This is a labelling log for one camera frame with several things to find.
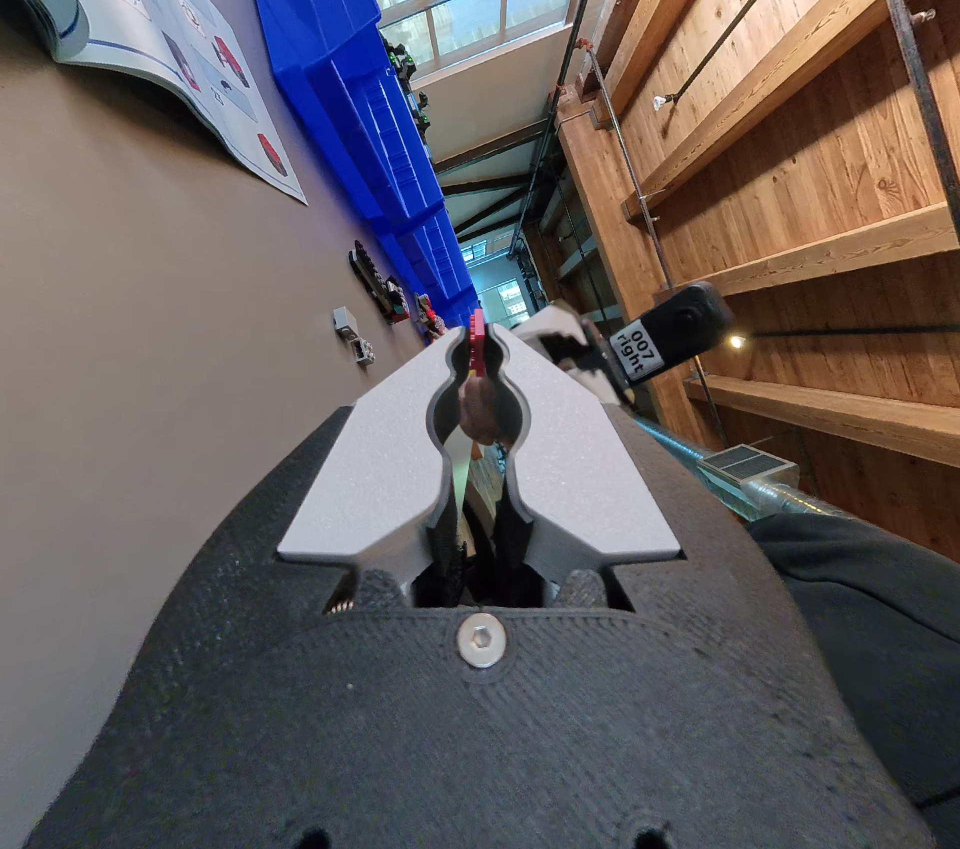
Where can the ceiling spot lamp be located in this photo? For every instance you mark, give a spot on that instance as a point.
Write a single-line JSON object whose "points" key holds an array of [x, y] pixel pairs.
{"points": [[661, 102]]}

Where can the grey toy brick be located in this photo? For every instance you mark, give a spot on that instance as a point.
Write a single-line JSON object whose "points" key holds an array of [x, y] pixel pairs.
{"points": [[365, 351], [345, 322]]}

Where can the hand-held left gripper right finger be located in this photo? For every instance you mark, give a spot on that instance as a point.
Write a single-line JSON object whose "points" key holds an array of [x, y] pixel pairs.
{"points": [[592, 481]]}

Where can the silver air duct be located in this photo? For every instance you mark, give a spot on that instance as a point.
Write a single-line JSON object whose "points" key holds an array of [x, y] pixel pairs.
{"points": [[675, 440]]}

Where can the person's right hand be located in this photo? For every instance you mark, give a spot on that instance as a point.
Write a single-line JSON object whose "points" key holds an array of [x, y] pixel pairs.
{"points": [[484, 414]]}

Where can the person's right forearm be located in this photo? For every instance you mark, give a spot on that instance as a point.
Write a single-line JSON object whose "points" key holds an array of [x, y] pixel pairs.
{"points": [[885, 639]]}

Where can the large blue plastic bin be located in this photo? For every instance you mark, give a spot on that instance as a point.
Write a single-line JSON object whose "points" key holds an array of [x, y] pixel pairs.
{"points": [[322, 39]]}

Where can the ceiling vent grille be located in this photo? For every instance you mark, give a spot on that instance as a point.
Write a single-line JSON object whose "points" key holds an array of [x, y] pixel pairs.
{"points": [[750, 465]]}

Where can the black toy brick assembly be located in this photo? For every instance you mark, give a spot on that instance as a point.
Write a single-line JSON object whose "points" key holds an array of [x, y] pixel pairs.
{"points": [[379, 283]]}

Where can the red toy brick assembly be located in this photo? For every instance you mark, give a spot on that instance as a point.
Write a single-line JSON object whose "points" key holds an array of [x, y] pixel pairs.
{"points": [[431, 316]]}

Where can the open instruction booklet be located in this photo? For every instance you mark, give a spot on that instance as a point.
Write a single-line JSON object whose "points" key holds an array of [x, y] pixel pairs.
{"points": [[150, 16]]}

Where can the row of black robot arms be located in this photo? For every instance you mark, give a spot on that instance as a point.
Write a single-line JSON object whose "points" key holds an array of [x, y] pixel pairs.
{"points": [[409, 69]]}

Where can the grey desk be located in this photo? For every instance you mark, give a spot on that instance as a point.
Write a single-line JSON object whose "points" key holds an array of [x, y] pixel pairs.
{"points": [[150, 339]]}

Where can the small blue plastic bin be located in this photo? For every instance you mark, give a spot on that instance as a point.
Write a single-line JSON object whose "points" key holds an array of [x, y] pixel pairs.
{"points": [[435, 256]]}

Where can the red toy brick plate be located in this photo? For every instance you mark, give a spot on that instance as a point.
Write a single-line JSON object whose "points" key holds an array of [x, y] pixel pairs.
{"points": [[477, 339]]}

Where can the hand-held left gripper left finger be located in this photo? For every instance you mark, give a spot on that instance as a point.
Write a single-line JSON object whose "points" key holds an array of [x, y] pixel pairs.
{"points": [[367, 481]]}

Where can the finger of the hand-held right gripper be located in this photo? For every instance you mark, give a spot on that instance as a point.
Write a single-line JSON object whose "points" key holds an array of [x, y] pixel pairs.
{"points": [[551, 322], [600, 390]]}

